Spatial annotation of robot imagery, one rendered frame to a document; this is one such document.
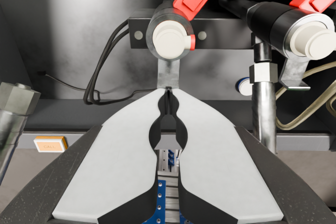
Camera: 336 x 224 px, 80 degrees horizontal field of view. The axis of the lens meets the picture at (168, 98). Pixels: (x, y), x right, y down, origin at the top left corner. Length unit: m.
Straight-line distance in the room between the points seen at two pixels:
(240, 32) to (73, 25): 0.31
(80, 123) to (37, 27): 0.20
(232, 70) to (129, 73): 0.22
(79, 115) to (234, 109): 0.33
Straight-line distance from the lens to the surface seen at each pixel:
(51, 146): 0.44
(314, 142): 0.48
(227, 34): 0.27
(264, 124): 0.18
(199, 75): 0.45
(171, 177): 0.87
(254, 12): 0.19
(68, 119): 0.46
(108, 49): 0.27
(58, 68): 0.50
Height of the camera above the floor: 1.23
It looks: 59 degrees down
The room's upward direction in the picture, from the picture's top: 179 degrees counter-clockwise
